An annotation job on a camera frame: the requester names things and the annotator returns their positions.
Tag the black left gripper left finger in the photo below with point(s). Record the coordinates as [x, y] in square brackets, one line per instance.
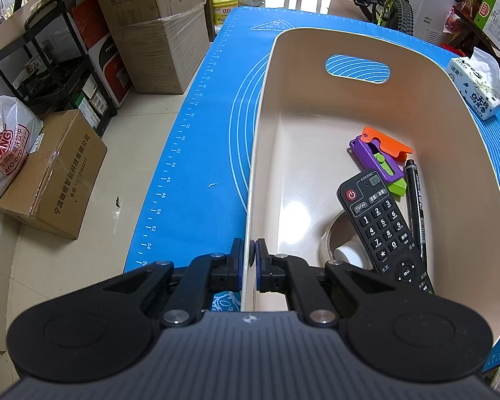
[212, 282]

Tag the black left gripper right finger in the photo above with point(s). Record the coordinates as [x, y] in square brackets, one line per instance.
[299, 283]

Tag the white tape roll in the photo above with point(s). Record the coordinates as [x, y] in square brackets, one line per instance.
[341, 242]

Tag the black remote control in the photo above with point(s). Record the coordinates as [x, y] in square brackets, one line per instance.
[382, 230]

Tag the orange purple green toy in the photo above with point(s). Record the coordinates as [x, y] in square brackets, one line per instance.
[385, 154]

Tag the black marker pen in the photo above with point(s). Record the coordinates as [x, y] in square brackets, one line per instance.
[415, 207]

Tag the beige plastic storage bin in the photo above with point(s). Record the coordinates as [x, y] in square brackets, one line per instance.
[334, 104]

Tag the blue silicone table mat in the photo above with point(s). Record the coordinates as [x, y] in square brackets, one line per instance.
[197, 200]

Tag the floor cardboard box with print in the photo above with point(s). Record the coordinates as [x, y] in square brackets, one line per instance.
[53, 187]

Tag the wrapped bottom cardboard box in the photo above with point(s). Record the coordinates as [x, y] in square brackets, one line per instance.
[162, 55]

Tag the white red plastic bag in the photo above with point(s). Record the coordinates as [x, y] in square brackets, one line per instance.
[19, 129]

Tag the red black appliance box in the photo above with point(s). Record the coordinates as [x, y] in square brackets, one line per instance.
[102, 50]

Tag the black metal shelf rack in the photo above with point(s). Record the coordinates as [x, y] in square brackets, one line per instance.
[48, 68]

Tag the yellow oil jug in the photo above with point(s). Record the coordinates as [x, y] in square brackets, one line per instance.
[221, 9]

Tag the white tissue pack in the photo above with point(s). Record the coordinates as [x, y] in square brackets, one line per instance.
[477, 78]

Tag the green white carton box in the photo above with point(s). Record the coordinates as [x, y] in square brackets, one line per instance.
[487, 20]

